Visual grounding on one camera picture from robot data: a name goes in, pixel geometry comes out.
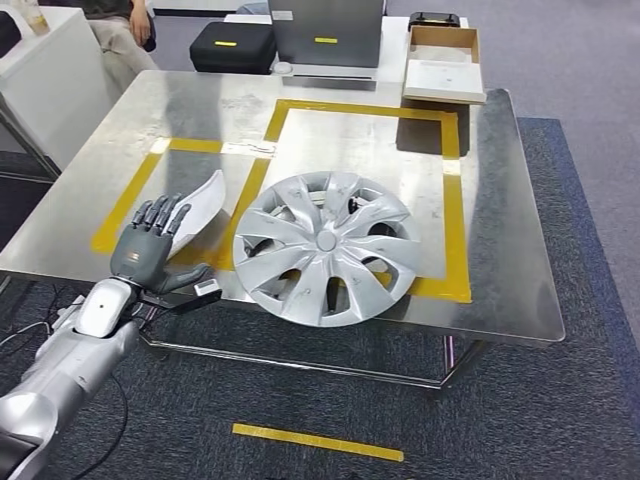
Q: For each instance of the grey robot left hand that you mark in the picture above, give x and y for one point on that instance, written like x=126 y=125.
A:
x=140 y=255

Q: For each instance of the open cardboard box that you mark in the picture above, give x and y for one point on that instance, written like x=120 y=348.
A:
x=445 y=83

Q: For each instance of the yellow tape strip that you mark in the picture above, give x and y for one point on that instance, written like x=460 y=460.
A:
x=320 y=442

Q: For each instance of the steel workbench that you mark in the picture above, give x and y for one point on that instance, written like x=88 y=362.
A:
x=500 y=232

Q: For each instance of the black bag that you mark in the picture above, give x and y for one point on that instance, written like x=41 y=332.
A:
x=7 y=33

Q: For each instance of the white panel desk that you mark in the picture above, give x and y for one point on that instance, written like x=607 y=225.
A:
x=60 y=93

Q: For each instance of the white plastic shell part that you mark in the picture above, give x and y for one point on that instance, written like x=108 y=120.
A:
x=202 y=205

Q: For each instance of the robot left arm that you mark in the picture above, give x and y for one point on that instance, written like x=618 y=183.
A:
x=75 y=364

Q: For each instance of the person's hand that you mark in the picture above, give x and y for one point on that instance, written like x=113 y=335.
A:
x=140 y=23

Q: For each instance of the beige container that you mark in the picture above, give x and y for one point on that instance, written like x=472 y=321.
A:
x=35 y=20

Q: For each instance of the grey hard case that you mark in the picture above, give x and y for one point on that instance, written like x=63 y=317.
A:
x=324 y=26

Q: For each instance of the black flat device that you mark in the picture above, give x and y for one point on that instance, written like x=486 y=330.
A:
x=435 y=20

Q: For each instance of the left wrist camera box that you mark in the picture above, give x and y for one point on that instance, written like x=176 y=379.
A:
x=207 y=287

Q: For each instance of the black soft case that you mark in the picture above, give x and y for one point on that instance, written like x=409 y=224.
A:
x=230 y=56

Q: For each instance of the white round puck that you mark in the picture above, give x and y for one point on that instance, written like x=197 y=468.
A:
x=284 y=67

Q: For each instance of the silver wheel hubcap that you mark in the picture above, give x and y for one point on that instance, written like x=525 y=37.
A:
x=326 y=240

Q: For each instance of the person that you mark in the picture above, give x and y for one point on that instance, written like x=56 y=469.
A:
x=115 y=40

